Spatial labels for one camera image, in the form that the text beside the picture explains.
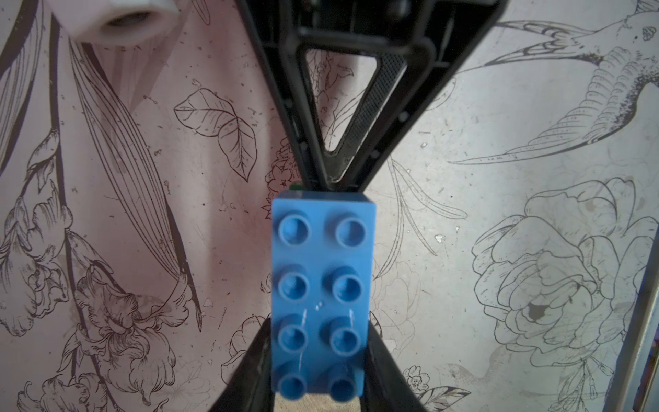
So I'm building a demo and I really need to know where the blue long lego brick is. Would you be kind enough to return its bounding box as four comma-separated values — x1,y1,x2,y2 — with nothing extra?
271,190,377,403

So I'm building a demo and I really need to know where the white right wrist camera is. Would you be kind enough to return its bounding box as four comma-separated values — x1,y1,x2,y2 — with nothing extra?
46,0,180,46

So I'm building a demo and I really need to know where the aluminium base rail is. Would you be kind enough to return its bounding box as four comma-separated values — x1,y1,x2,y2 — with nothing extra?
603,239,658,411

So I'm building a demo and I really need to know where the orange square lego brick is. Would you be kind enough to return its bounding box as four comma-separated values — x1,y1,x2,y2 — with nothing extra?
274,394,360,412

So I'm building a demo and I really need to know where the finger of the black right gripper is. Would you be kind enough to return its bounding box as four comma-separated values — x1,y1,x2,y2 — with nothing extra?
236,1,329,192
294,1,506,192

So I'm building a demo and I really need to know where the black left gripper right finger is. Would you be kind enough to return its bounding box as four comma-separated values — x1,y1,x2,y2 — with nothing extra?
362,329,427,412

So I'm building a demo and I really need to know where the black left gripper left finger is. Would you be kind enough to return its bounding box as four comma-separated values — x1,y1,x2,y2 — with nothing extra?
209,319,273,412

